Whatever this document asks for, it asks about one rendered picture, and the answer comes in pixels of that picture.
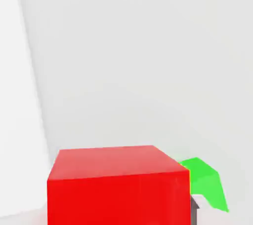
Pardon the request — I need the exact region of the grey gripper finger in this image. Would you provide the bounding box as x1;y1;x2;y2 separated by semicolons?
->
190;194;216;225

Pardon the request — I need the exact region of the small red cube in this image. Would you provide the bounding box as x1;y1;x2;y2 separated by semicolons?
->
46;145;191;225

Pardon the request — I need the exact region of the small green cube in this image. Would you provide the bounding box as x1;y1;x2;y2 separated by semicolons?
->
178;156;230;213

